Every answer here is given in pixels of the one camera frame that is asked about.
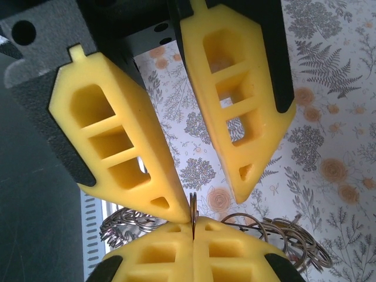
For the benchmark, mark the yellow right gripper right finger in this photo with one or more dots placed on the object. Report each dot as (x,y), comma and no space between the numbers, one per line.
(235,88)

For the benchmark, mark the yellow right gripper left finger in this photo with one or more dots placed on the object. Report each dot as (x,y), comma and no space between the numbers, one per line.
(132,141)

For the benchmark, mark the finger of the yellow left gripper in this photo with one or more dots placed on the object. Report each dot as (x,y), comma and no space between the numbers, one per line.
(158,258)
(229,258)

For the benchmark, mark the metal keyring of small rings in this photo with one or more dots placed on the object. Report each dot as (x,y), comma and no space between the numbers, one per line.
(194,205)

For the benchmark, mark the floral table cover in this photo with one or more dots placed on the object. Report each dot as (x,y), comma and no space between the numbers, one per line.
(323,88)

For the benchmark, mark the grey metal panel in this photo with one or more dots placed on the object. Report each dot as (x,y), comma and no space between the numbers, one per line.
(35,235)

